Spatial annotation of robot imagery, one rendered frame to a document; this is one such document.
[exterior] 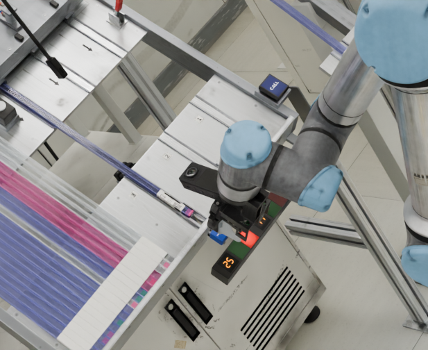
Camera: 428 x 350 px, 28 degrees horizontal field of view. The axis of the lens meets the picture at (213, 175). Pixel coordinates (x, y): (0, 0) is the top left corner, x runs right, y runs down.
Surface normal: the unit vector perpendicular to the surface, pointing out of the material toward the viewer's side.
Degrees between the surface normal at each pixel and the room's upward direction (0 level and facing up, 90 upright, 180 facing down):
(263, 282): 90
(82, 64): 43
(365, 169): 0
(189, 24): 90
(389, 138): 90
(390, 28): 82
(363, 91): 107
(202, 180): 14
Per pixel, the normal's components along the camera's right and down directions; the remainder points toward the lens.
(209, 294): 0.63, 0.08
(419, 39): -0.43, 0.60
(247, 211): -0.59, 0.70
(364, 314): -0.51, -0.70
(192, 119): 0.06, -0.46
